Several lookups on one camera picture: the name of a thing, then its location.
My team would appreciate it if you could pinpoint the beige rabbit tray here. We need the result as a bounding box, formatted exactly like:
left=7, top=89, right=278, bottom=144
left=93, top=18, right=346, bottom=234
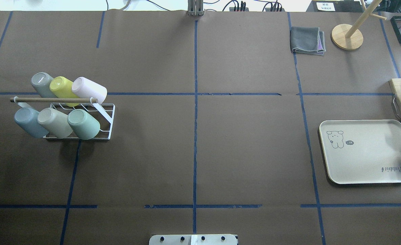
left=319, top=119, right=401, bottom=184

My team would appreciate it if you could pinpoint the green cup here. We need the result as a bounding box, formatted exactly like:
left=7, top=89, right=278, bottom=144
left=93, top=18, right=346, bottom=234
left=68, top=109, right=100, bottom=140

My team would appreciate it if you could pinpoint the pink cup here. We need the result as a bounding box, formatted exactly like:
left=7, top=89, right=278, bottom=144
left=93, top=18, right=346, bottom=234
left=71, top=77, right=107, bottom=104

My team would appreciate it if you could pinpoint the beige cup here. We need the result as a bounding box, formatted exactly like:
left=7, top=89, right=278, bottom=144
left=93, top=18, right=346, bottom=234
left=37, top=108, right=73, bottom=138

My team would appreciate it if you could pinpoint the yellow cup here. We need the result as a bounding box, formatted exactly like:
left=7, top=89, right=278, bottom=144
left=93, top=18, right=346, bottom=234
left=49, top=76, right=79, bottom=99

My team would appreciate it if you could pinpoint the grey cup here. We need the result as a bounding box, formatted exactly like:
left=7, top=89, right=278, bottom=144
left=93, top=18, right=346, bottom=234
left=31, top=72, right=57, bottom=98

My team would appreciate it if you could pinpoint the blue cup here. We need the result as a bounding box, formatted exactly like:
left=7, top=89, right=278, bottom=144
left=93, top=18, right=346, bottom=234
left=14, top=108, right=49, bottom=138

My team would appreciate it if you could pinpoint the wooden mug tree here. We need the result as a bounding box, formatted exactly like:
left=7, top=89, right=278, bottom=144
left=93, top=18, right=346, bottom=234
left=331, top=0, right=387, bottom=51

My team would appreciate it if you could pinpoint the folded grey cloth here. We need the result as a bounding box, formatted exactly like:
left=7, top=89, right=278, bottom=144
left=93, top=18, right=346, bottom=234
left=289, top=26, right=326, bottom=56

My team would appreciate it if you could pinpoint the black box with label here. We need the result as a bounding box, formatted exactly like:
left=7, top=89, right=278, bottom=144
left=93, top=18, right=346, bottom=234
left=306, top=0, right=363, bottom=13

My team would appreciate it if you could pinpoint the aluminium frame post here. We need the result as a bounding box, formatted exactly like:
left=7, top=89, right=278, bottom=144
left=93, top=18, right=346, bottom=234
left=187, top=0, right=204, bottom=16

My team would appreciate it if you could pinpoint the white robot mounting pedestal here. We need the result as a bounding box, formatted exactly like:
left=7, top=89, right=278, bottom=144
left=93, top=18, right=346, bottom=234
left=149, top=234, right=239, bottom=245

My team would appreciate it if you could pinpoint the white wire cup rack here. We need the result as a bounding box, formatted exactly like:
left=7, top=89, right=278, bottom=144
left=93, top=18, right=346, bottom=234
left=10, top=96, right=115, bottom=141

